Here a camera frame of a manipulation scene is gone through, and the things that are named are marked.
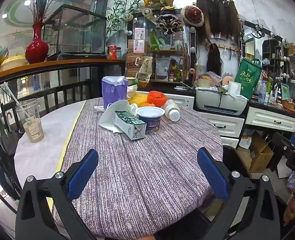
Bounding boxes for clear water bottle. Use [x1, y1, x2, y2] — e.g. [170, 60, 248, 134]
[259, 81, 267, 105]

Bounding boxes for yellow plastic basin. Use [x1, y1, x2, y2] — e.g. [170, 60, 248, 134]
[1, 55, 26, 71]

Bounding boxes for green tote bag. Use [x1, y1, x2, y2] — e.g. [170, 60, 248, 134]
[234, 57, 263, 100]

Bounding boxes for green leafy plant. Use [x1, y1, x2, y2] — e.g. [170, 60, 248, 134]
[106, 0, 150, 38]

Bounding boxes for glass and mesh cage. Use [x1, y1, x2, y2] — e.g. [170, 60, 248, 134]
[43, 4, 107, 58]

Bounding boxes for dried branches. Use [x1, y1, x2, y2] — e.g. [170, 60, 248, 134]
[24, 0, 56, 23]

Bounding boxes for white drinking straw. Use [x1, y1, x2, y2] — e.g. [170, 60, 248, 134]
[4, 82, 21, 106]

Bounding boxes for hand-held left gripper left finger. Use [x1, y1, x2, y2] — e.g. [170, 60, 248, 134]
[15, 149, 99, 240]

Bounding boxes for white printer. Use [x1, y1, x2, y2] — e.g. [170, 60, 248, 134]
[195, 87, 249, 115]

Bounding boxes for white desk drawer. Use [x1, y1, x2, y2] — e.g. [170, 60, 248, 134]
[245, 106, 295, 133]

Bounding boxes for blue yogurt cup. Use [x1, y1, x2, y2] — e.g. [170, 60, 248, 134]
[135, 106, 165, 132]

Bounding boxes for row of hanging brown wigs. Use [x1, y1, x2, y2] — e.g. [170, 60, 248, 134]
[196, 0, 239, 39]

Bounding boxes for white paper napkin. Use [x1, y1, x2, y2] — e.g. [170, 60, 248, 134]
[98, 99, 139, 133]

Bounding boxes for green milk carton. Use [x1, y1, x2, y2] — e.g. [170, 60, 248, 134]
[114, 110, 147, 140]

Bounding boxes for row of cosmetic bottles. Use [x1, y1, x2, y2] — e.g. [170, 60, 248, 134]
[264, 76, 283, 104]

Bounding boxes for red ceramic vase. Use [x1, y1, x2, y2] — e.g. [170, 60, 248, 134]
[25, 22, 49, 64]

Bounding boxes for wooden ledge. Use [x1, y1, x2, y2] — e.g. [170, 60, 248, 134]
[0, 59, 126, 90]

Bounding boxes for lion mask ornament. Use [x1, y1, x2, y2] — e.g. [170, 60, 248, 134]
[155, 14, 184, 35]

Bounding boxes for black hanging wig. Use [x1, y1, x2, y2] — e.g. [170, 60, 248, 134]
[207, 43, 222, 77]

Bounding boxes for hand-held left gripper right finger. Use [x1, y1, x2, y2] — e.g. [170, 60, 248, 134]
[197, 147, 281, 240]

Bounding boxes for cardboard box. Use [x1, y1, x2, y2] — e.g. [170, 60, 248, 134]
[249, 131, 274, 173]

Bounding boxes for stack of brown boxes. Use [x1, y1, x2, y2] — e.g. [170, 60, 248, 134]
[126, 52, 143, 78]

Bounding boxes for pink round roll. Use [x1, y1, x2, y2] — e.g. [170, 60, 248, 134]
[222, 76, 235, 88]

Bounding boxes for white table cover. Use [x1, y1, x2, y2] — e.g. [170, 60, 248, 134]
[14, 99, 88, 205]

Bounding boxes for black trash bin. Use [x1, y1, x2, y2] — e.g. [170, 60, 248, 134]
[222, 145, 250, 178]

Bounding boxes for black framed vanity mirror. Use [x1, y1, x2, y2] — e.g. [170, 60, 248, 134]
[126, 9, 198, 80]

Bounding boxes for white drawer cabinet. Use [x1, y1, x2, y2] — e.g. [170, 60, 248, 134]
[162, 92, 245, 149]

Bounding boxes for purple tissue pack bag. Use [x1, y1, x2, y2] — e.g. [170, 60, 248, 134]
[102, 76, 128, 109]

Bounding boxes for black wooden railing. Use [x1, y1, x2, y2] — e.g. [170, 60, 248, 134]
[0, 79, 93, 205]

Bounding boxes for white plastic wrapper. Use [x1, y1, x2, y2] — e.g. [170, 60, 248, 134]
[126, 84, 138, 98]

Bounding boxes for wooden shelf rack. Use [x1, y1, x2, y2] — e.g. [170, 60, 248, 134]
[147, 49, 188, 83]

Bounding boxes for orange foam net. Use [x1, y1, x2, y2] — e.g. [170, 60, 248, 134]
[147, 91, 168, 105]

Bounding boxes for red embroidered hat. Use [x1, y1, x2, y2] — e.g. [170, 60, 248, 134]
[181, 4, 205, 27]

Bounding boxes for white plastic bottle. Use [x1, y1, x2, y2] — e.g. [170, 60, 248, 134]
[164, 99, 181, 122]

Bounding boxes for beige snack pouch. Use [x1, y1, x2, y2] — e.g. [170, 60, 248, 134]
[139, 56, 153, 83]

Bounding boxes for clear plastic milk tea cup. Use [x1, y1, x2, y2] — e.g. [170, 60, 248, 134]
[15, 99, 44, 143]

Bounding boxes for teal framed picture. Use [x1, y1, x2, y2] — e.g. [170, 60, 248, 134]
[281, 83, 291, 100]

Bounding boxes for yellow foam net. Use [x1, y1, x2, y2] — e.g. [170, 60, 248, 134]
[129, 92, 149, 105]

